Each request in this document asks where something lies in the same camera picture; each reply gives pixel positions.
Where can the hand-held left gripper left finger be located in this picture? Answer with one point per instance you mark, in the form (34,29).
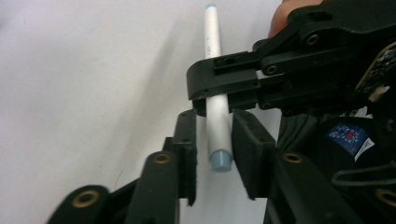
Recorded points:
(185,155)

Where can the white pen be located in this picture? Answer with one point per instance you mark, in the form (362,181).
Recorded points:
(213,31)

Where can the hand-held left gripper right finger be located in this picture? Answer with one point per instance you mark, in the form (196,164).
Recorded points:
(255,155)

